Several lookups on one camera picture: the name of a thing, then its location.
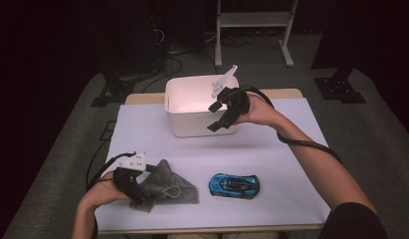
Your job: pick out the person's black shirt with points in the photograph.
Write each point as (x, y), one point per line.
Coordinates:
(353, 222)

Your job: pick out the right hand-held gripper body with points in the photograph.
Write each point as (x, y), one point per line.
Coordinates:
(235, 98)

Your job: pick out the grey fluffy cloth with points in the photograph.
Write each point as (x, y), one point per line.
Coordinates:
(168, 189)

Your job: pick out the person's left hand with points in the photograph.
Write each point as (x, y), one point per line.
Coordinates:
(104, 194)

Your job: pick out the white metal stand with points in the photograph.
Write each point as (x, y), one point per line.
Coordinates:
(255, 19)

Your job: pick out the person's right hand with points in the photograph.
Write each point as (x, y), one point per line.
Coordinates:
(261, 113)

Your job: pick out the blue toy car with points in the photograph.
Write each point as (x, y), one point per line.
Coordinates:
(233, 186)

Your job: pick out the black stand base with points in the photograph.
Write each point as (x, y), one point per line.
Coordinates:
(114, 91)
(339, 89)

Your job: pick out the wooden table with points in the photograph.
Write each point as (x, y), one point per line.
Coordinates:
(285, 93)

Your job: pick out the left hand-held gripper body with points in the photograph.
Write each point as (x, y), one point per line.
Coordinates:
(125, 176)

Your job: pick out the white plastic bin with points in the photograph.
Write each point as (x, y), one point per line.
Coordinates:
(188, 119)

